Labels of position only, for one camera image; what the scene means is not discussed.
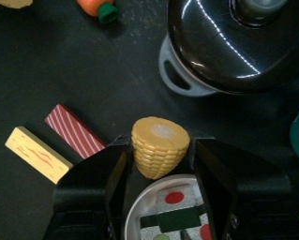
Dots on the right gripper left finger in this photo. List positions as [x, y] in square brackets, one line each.
[87, 187]

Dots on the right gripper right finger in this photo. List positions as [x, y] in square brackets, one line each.
[243, 187]

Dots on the yellow toy corn tip half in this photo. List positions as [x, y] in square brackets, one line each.
[159, 146]

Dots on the white speckled sushi toy block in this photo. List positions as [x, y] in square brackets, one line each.
[184, 193]

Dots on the grey oval toy plate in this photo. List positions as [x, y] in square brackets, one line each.
[146, 197]

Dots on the yellow wooden block orange streaks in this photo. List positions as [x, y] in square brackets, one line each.
[36, 153]

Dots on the red white striped wooden block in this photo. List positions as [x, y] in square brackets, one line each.
[73, 129]

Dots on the orange toy carrot green top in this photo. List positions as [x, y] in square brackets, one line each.
[91, 6]

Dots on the tan toy food piece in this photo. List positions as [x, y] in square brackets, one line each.
[13, 3]

